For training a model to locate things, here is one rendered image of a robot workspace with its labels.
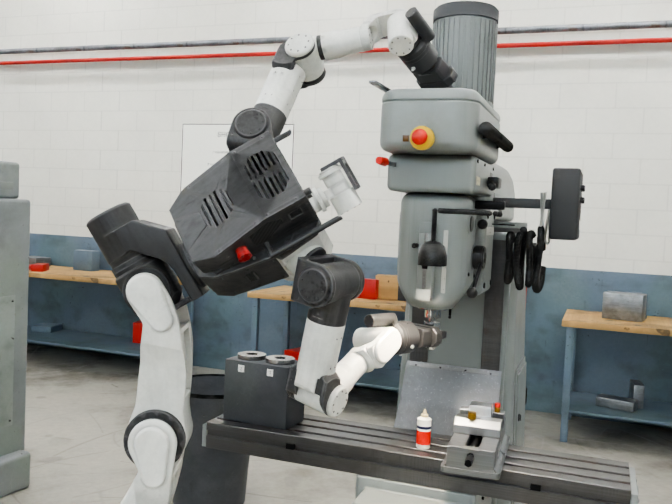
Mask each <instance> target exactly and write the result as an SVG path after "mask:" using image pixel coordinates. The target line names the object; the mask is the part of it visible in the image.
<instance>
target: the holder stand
mask: <svg viewBox="0 0 672 504"><path fill-rule="evenodd" d="M297 362H298V360H295V358H294V357H292V356H287V355H270V356H266V353H264V352H258V351H243V352H239V353H238V355H237V356H234V357H231V358H227V359H226V360H225V382H224V408H223V418H224V419H229V420H234V421H239V422H245V423H250V424H255V425H261V426H266V427H271V428H277V429H282V430H286V429H288V428H290V427H292V426H294V425H296V424H298V423H300V422H302V421H303V418H304V404H303V403H301V402H299V401H297V400H295V399H292V398H291V397H289V395H288V393H287V391H286V390H285V389H286V384H287V379H288V375H289V370H290V367H291V366H292V365H294V364H296V363H297Z"/></svg>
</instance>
